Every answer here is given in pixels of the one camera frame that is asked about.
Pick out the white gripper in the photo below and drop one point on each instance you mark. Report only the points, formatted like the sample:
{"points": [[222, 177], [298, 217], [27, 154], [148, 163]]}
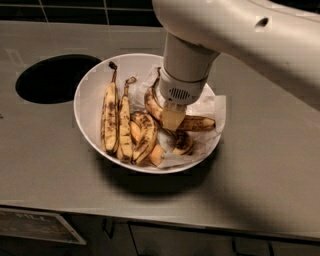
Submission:
{"points": [[179, 90]]}

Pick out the long curved banana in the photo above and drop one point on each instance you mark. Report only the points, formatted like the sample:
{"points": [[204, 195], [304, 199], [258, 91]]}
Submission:
{"points": [[189, 123]]}

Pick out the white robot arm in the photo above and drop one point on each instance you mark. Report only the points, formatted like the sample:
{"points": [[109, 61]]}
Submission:
{"points": [[279, 42]]}

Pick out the curved spotted banana middle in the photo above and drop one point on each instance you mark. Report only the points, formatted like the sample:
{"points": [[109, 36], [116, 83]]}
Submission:
{"points": [[147, 138]]}

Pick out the small dark banana piece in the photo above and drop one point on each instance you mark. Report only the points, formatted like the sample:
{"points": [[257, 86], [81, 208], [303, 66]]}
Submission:
{"points": [[183, 143]]}

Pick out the orange banana underneath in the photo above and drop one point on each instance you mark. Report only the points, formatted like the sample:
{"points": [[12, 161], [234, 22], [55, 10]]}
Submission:
{"points": [[155, 157]]}

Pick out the leftmost spotted banana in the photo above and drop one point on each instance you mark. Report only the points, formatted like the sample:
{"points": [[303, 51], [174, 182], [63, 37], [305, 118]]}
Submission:
{"points": [[109, 117]]}

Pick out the white oval bowl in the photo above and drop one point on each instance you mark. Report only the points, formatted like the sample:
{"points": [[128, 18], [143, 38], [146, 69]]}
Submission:
{"points": [[88, 99]]}

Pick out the white paper napkin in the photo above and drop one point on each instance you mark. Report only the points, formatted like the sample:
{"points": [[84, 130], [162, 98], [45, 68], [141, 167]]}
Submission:
{"points": [[208, 105]]}

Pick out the black round counter hole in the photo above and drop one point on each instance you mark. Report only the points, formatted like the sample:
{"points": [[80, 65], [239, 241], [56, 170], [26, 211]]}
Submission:
{"points": [[54, 80]]}

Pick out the framed sign on cabinet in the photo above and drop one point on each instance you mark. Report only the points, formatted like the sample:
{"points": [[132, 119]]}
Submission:
{"points": [[38, 225]]}

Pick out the left cabinet door handle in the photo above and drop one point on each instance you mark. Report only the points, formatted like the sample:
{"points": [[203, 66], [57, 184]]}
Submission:
{"points": [[108, 227]]}

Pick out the cabinet door handle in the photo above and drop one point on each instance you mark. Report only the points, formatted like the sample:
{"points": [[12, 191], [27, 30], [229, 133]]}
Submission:
{"points": [[108, 227], [251, 247]]}

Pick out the right cabinet door handle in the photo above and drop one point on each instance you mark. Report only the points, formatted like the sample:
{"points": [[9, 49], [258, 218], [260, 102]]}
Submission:
{"points": [[251, 247]]}

